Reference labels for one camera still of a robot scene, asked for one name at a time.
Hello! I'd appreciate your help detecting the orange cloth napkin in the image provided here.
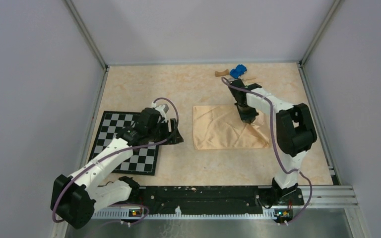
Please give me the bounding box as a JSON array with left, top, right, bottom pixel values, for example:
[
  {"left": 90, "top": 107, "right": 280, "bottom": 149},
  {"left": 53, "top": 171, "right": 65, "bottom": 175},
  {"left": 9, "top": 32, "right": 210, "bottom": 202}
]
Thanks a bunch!
[{"left": 193, "top": 105, "right": 271, "bottom": 150}]

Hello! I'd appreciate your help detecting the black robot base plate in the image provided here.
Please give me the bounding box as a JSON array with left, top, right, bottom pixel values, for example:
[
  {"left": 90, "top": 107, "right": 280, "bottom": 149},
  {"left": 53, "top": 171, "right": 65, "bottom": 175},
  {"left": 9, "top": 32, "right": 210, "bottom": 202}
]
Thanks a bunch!
[{"left": 117, "top": 186, "right": 305, "bottom": 215}]

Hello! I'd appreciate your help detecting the blue toy car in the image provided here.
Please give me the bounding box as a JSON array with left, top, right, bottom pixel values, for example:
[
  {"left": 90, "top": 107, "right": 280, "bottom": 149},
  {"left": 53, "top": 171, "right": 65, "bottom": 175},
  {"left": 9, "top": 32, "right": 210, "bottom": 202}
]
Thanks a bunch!
[{"left": 229, "top": 64, "right": 247, "bottom": 79}]

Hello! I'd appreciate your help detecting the small brown wooden piece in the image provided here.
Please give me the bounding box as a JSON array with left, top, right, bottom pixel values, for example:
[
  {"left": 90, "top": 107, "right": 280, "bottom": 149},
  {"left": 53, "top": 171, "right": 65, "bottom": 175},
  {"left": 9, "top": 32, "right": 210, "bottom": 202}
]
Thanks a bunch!
[{"left": 214, "top": 69, "right": 230, "bottom": 77}]

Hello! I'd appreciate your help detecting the black white checkerboard mat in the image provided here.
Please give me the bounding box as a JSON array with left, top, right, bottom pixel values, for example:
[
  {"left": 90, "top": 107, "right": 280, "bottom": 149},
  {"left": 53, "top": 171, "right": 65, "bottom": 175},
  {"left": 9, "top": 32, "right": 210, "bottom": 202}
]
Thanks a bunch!
[{"left": 89, "top": 111, "right": 159, "bottom": 176}]

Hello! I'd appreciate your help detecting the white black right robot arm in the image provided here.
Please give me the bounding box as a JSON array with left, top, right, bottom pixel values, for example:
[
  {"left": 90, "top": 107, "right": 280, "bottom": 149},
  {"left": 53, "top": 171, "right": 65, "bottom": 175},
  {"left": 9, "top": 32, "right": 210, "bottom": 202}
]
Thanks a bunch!
[{"left": 225, "top": 80, "right": 318, "bottom": 206}]

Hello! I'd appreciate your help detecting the aluminium front frame rail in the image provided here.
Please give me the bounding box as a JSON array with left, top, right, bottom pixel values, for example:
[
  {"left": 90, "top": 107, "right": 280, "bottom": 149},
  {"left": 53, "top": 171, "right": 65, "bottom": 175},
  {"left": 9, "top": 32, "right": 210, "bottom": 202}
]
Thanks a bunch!
[{"left": 57, "top": 183, "right": 369, "bottom": 237}]

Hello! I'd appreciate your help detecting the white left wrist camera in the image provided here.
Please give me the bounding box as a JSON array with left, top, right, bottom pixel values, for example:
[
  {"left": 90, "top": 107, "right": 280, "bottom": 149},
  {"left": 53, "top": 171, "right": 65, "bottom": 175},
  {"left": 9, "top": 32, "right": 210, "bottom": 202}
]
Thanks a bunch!
[{"left": 151, "top": 102, "right": 169, "bottom": 122}]

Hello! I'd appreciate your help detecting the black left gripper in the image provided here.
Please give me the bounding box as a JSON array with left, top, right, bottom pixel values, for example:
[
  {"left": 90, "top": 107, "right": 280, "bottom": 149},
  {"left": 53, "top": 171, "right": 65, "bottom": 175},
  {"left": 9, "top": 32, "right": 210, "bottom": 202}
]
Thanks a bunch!
[{"left": 147, "top": 118, "right": 184, "bottom": 145}]

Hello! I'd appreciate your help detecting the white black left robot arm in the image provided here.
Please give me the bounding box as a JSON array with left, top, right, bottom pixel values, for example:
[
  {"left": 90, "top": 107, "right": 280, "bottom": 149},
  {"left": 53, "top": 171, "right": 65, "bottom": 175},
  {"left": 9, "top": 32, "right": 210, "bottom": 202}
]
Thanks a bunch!
[{"left": 50, "top": 103, "right": 183, "bottom": 229}]

